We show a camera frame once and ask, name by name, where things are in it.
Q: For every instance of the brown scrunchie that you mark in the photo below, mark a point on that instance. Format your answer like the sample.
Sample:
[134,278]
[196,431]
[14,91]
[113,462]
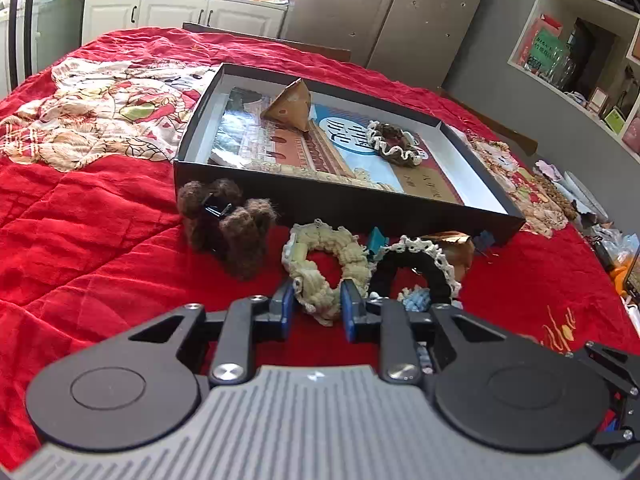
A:
[395,152]

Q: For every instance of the light blue scrunchie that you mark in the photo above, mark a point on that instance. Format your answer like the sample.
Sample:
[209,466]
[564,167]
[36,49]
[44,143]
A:
[415,300]

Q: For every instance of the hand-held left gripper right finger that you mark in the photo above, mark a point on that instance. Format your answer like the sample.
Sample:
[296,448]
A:
[348,312]

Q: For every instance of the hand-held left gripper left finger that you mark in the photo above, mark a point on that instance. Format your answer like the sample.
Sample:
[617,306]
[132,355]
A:
[287,310]

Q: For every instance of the red printed blanket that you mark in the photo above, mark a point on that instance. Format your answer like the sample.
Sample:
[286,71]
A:
[100,210]

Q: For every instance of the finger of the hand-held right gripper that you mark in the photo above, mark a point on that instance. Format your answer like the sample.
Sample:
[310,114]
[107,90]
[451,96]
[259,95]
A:
[615,360]
[622,441]

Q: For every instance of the gold brown paper packet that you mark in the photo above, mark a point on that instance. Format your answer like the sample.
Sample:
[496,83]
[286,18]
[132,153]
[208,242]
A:
[457,250]

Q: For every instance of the beige refrigerator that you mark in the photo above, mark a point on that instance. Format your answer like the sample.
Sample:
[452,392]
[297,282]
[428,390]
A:
[400,25]

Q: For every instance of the black cardboard box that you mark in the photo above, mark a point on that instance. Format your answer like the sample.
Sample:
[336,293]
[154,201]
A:
[325,200]

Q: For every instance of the brown fuzzy hair claw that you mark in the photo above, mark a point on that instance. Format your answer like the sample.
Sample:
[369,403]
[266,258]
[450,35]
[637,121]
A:
[245,240]

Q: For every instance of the green card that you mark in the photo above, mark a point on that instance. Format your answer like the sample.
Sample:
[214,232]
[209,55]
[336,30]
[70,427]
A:
[545,47]

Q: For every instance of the wooden chair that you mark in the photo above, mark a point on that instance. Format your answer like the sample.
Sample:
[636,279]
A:
[300,47]
[500,130]

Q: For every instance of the brown pyramid paper packet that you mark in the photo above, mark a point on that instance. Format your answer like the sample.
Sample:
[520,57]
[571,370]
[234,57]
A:
[292,105]

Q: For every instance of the black scrunchie white lace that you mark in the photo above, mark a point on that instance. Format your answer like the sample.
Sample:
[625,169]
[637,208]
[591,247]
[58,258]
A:
[440,270]

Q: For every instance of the small blue clip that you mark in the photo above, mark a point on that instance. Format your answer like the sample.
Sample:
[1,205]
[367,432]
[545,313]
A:
[377,240]

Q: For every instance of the printed picture book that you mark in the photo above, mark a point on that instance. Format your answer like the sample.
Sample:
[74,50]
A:
[280,150]

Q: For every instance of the smartphone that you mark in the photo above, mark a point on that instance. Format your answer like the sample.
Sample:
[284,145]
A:
[634,280]

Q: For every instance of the cream knitted scrunchie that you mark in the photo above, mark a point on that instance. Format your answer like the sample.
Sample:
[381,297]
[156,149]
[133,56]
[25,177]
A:
[350,255]

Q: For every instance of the white wall shelf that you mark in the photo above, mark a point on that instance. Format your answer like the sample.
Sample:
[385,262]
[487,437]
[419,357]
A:
[565,0]

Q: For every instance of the white kitchen cabinet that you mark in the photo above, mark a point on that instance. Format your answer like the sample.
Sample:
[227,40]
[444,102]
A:
[170,15]

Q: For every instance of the red gift bag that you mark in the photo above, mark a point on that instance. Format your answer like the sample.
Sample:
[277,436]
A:
[547,25]

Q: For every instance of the clear glass mugs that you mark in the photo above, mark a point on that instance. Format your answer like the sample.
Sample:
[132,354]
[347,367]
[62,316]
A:
[560,67]

